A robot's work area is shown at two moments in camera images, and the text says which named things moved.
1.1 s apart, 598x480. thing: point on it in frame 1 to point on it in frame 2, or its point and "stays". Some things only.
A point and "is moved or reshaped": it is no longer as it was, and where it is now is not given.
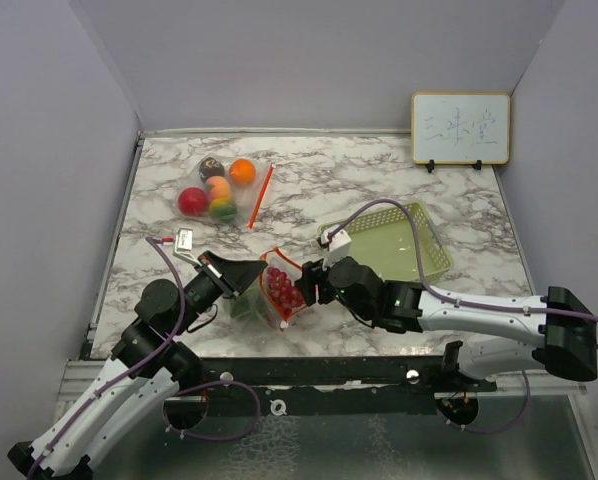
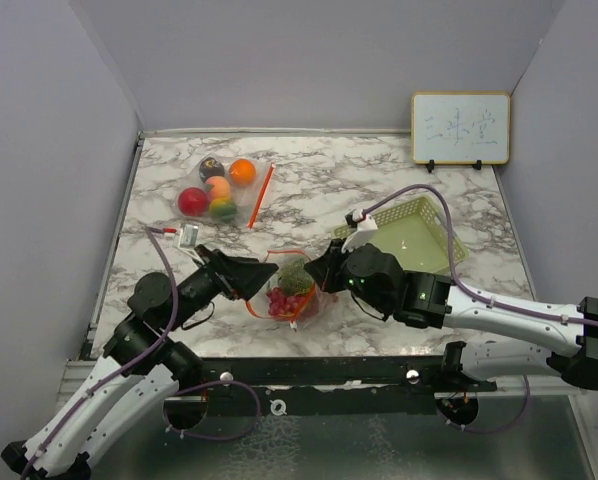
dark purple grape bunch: x=283 y=293 is moved or reshaped
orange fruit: x=242 y=173 stays
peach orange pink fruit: x=218 y=187 stays
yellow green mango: x=223 y=209 stays
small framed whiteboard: x=460 y=128 stays
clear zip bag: x=273 y=296 is moved or reshaped
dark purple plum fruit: x=210 y=167 stays
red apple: x=192 y=201 stays
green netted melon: x=249 y=308 to x=294 y=278
